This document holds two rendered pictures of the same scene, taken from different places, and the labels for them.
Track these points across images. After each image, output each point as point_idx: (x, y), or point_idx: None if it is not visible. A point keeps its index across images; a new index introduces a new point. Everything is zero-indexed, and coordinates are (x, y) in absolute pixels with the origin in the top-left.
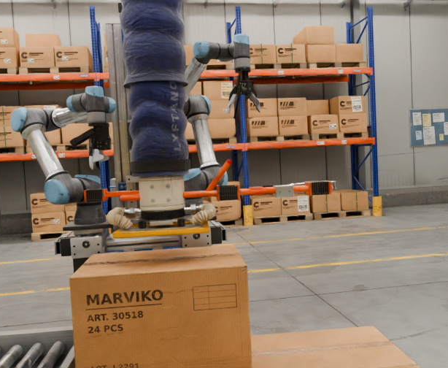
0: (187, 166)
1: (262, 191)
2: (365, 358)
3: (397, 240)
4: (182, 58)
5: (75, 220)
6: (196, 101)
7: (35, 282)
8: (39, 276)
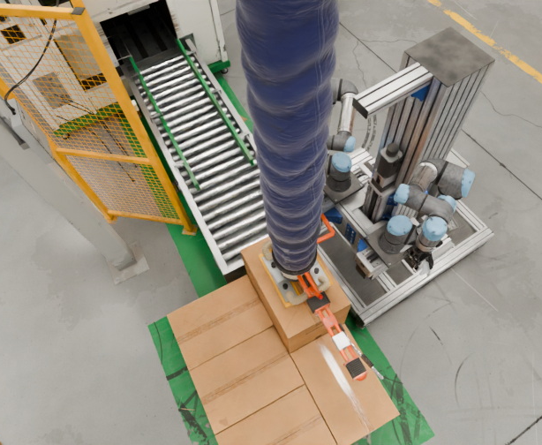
0: (295, 274)
1: (326, 328)
2: (337, 415)
3: None
4: (294, 240)
5: (327, 176)
6: (447, 184)
7: (516, 24)
8: (533, 12)
